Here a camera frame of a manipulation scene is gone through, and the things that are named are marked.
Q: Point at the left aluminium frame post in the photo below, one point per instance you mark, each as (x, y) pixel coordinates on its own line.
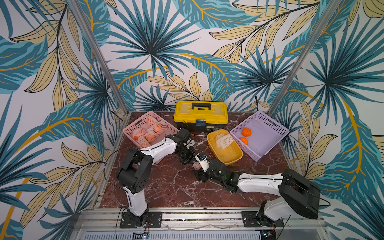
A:
(80, 16)

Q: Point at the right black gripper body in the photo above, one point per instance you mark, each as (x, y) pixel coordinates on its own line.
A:
(205, 173)

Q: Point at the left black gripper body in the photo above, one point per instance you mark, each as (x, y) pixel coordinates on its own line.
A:
(185, 153)

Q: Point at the purple plastic basket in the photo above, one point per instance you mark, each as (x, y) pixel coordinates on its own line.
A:
(266, 134)

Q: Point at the yellow oval tray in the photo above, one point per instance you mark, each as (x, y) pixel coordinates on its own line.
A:
(228, 156)

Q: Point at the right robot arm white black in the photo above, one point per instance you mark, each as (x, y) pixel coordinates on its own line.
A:
(294, 193)

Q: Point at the aluminium frame post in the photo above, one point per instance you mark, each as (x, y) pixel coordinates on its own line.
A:
(80, 16)
(319, 28)

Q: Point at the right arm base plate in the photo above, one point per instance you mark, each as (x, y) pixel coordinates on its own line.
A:
(251, 219)

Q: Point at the right aluminium frame post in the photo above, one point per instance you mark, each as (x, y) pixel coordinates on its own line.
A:
(319, 28)

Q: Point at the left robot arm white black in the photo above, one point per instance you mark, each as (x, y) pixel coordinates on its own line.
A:
(135, 171)

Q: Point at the front aluminium rail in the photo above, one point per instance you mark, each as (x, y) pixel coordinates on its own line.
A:
(217, 223)

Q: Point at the yellow black toolbox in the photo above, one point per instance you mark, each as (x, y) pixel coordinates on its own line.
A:
(201, 116)

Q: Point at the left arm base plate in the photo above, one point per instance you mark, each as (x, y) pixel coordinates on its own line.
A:
(153, 220)

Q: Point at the pink plastic basket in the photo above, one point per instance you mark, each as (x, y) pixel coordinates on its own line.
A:
(160, 148)

